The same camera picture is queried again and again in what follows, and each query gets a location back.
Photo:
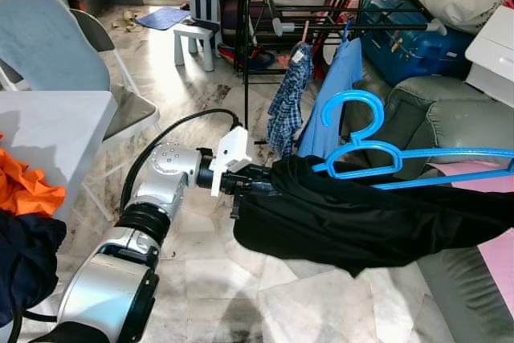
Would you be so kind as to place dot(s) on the blue plaid garment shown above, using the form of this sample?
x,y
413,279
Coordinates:
x,y
287,102

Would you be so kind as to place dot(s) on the black garment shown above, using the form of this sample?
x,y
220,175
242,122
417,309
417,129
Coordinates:
x,y
345,222

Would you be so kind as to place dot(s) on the blue plastic hanger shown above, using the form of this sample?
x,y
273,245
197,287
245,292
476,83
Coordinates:
x,y
346,31
353,95

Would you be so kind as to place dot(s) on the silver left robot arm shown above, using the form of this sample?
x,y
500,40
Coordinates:
x,y
104,295

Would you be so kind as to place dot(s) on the pink plastic hanger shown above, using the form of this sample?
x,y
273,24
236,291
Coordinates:
x,y
304,31

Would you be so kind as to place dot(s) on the light blue shirt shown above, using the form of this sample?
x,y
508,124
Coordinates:
x,y
337,78

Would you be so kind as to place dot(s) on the grey folding chair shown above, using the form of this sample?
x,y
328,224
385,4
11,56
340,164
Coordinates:
x,y
128,110

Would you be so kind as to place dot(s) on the blue floor mat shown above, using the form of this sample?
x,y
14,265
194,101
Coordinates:
x,y
165,18

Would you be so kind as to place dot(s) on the black metal drying rack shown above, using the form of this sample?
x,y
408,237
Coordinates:
x,y
377,28

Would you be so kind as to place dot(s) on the beige slippers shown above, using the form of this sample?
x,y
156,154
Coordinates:
x,y
127,23

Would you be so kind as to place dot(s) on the blue suitcase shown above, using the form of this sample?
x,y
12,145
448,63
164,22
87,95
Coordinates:
x,y
409,50

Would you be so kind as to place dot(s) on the white folding table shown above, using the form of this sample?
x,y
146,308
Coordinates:
x,y
56,118

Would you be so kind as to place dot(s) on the grey green sofa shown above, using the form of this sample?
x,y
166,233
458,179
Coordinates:
x,y
450,118

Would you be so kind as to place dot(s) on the orange garment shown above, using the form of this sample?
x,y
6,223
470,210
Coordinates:
x,y
24,190

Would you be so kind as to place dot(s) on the navy blue garment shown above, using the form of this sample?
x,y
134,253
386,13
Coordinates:
x,y
28,263

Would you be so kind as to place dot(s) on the pink cloth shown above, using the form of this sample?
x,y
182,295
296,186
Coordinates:
x,y
498,263

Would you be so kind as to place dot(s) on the white box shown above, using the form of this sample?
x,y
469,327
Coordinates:
x,y
494,54

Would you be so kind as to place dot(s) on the red cloth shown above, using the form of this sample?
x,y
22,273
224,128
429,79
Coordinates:
x,y
508,4

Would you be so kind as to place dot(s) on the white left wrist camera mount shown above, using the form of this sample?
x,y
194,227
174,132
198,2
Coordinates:
x,y
229,154

